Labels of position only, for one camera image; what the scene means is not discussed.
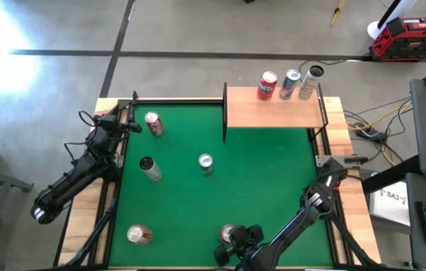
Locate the red Coca-Cola can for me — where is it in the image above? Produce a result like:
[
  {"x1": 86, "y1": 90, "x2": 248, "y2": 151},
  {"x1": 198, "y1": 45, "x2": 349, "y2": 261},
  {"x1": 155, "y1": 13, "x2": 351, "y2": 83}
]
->
[
  {"x1": 144, "y1": 111, "x2": 166, "y2": 137},
  {"x1": 126, "y1": 224, "x2": 154, "y2": 245}
]

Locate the wooden shelf with black frame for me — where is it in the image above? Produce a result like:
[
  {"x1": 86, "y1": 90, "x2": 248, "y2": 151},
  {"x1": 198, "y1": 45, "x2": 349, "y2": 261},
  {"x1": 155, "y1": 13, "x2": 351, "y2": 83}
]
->
[{"x1": 222, "y1": 81, "x2": 330, "y2": 143}]

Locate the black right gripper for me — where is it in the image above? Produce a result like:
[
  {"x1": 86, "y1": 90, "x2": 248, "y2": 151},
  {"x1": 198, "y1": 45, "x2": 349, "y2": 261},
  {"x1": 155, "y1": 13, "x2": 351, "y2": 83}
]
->
[{"x1": 212, "y1": 224, "x2": 270, "y2": 271}]

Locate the green table mat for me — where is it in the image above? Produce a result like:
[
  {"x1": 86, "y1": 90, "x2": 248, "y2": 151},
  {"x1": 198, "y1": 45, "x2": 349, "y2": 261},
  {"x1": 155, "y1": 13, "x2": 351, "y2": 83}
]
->
[{"x1": 108, "y1": 102, "x2": 334, "y2": 268}]

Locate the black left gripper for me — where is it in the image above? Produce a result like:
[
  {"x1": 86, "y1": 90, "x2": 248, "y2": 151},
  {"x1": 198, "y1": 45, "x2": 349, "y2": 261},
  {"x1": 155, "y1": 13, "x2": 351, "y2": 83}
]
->
[{"x1": 91, "y1": 114, "x2": 142, "y2": 136}]

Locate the white paper sign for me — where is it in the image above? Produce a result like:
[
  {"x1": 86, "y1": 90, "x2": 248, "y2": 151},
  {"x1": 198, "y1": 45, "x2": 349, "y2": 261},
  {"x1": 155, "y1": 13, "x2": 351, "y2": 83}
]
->
[{"x1": 369, "y1": 180, "x2": 412, "y2": 227}]

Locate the white Celsius can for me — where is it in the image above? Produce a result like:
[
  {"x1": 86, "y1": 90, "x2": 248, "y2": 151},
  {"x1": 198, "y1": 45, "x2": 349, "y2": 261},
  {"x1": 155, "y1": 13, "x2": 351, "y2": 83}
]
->
[
  {"x1": 297, "y1": 64, "x2": 325, "y2": 101},
  {"x1": 138, "y1": 156, "x2": 163, "y2": 182}
]

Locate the black floor cable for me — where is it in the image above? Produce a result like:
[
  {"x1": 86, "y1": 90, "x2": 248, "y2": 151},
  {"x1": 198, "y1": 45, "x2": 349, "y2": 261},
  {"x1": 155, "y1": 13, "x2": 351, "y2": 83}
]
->
[{"x1": 297, "y1": 59, "x2": 372, "y2": 88}]

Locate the blue silver energy drink can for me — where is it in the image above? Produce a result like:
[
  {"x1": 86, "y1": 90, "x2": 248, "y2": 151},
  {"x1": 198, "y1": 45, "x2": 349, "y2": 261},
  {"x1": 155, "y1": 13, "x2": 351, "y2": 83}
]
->
[
  {"x1": 278, "y1": 69, "x2": 302, "y2": 101},
  {"x1": 198, "y1": 153, "x2": 215, "y2": 177}
]

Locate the black power strip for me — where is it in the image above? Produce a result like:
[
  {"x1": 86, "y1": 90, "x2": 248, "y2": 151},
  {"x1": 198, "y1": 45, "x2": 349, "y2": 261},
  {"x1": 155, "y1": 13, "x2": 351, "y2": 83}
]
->
[{"x1": 354, "y1": 126, "x2": 387, "y2": 143}]

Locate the gray metal bracket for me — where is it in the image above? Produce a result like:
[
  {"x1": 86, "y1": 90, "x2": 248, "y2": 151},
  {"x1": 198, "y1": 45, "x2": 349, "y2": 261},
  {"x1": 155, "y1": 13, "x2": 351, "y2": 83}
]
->
[{"x1": 315, "y1": 154, "x2": 369, "y2": 169}]

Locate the red black tool case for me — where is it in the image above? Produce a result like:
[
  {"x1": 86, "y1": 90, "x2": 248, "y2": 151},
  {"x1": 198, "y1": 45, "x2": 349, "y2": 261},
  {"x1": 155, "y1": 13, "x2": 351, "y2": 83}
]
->
[{"x1": 368, "y1": 15, "x2": 426, "y2": 63}]

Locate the white black tower fan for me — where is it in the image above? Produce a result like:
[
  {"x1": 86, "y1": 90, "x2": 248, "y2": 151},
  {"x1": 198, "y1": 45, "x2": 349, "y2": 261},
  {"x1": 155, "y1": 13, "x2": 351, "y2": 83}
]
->
[{"x1": 367, "y1": 0, "x2": 419, "y2": 41}]

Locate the red Fanta strawberry can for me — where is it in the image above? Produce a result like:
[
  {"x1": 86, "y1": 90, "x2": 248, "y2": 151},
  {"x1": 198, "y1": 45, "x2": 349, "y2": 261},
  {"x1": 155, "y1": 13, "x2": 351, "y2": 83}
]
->
[
  {"x1": 256, "y1": 70, "x2": 278, "y2": 102},
  {"x1": 219, "y1": 224, "x2": 236, "y2": 245}
]

